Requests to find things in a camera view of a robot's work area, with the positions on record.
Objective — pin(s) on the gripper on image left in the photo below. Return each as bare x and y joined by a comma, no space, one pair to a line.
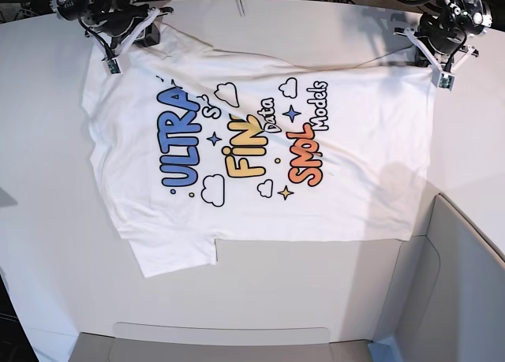
116,31

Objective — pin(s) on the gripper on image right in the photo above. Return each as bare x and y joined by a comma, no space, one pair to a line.
440,43

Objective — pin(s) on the white printed t-shirt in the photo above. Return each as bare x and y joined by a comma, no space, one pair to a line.
194,145

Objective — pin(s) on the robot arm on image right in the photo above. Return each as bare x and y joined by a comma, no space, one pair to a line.
457,7

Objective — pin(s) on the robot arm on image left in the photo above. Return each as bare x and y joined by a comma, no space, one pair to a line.
71,10

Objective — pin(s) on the grey side panel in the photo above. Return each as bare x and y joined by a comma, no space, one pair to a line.
445,301

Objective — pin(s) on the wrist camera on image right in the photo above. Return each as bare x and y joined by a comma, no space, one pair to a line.
443,80

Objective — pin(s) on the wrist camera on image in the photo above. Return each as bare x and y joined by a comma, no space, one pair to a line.
443,80
112,65

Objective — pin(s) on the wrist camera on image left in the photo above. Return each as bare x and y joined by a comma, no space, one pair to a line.
112,65

